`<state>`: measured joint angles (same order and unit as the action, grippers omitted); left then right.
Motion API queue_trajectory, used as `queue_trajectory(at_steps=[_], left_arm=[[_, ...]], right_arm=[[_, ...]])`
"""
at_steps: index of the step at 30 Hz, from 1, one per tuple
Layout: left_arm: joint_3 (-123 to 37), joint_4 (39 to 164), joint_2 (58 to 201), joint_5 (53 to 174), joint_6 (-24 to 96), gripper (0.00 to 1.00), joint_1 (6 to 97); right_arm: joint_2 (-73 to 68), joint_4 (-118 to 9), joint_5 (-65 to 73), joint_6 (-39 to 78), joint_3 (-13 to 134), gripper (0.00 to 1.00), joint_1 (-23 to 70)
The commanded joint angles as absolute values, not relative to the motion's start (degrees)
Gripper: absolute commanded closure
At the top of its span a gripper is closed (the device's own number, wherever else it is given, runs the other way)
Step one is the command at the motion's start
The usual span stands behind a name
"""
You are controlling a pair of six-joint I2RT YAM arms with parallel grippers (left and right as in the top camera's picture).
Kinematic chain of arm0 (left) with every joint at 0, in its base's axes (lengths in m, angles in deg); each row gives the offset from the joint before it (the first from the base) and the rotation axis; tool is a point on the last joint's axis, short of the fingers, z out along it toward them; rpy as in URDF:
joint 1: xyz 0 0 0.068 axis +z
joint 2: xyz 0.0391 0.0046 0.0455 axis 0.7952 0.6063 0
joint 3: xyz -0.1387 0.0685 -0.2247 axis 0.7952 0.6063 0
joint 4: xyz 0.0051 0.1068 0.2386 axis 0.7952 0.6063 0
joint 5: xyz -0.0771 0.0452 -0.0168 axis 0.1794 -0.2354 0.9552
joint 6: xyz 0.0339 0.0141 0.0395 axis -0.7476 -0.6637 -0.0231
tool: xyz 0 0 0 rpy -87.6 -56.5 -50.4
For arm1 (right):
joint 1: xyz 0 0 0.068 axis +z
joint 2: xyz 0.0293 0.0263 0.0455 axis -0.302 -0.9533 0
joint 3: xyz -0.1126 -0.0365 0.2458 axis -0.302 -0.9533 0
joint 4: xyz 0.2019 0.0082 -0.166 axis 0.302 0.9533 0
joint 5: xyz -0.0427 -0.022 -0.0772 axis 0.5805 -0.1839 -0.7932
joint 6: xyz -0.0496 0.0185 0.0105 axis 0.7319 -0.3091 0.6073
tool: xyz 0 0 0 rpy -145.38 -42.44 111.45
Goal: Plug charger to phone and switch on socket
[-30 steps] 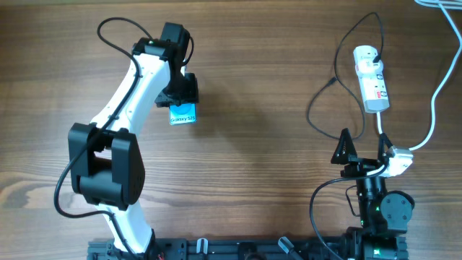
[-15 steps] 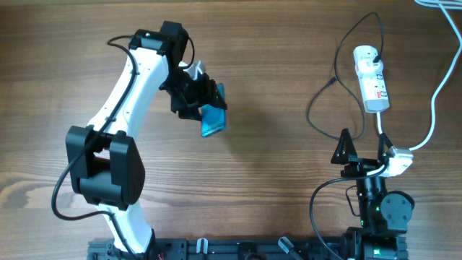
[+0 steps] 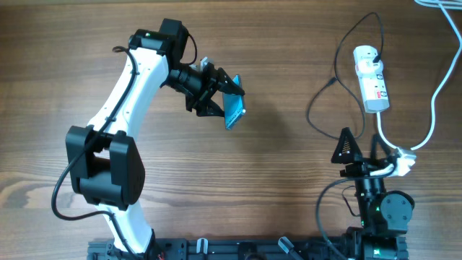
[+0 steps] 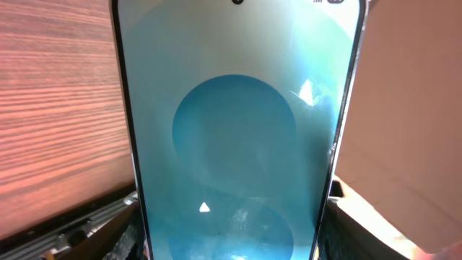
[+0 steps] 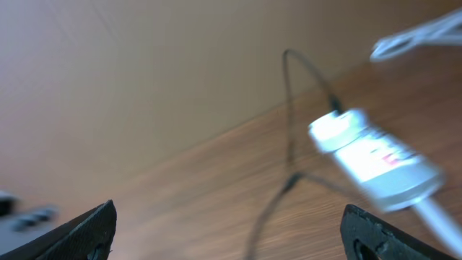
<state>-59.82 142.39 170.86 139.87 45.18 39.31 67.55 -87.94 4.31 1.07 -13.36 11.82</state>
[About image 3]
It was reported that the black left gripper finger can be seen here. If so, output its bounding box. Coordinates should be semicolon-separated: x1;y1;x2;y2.
196;99;225;117
211;68;245;95

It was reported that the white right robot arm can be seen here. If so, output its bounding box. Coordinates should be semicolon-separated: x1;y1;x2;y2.
331;127;417;259

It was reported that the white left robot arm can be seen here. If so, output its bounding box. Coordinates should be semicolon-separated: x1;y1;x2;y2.
63;19;245;259

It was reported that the turquoise screen smartphone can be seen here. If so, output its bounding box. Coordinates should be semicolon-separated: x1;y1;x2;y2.
222;94;246;130

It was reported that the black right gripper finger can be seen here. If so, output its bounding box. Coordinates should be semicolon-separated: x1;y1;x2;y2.
331;127;363;163
370;134;391;160

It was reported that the white power strip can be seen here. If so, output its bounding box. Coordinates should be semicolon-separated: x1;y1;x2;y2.
353;45;390;113

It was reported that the white charger plug adapter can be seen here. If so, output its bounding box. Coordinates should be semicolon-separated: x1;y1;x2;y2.
355;58;383;78

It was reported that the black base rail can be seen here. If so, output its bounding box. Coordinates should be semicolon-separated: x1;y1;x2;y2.
87;237;409;260

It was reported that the black charger cable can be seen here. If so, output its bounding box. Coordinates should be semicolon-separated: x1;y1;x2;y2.
305;12;385;141

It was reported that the white power strip cord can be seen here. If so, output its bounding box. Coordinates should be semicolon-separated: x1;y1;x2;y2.
376;0;462;152

